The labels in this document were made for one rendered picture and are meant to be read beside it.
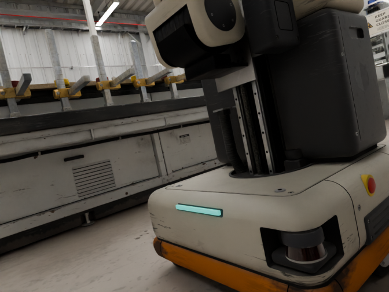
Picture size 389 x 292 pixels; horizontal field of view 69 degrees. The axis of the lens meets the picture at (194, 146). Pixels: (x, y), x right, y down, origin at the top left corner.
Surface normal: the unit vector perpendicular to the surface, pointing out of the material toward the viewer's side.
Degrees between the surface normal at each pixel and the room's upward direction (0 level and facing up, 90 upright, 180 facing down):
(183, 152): 90
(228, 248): 90
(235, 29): 90
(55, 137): 90
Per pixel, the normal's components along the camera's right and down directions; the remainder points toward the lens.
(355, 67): 0.66, 0.00
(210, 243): -0.77, 0.20
